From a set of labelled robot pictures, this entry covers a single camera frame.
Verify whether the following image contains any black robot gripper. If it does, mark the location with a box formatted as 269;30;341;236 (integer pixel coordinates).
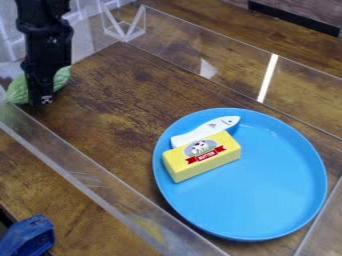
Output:
22;28;74;105

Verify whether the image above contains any green textured toy vegetable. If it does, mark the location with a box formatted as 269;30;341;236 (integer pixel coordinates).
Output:
6;66;71;104

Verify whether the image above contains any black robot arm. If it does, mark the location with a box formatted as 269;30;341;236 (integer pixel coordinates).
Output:
15;0;74;105

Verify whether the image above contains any blue round plastic tray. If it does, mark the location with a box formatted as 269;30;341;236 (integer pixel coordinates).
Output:
153;108;328;241

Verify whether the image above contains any white grid patterned cloth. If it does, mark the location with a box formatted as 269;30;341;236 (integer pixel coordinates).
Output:
0;0;29;64

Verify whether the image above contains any yellow toy butter block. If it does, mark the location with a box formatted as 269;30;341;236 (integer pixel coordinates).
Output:
162;131;242;183

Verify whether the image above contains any white toy fish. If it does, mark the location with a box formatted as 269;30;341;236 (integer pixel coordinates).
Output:
172;116;242;148

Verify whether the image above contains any clear acrylic barrier wall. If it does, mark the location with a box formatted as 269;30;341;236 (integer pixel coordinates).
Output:
0;0;342;256

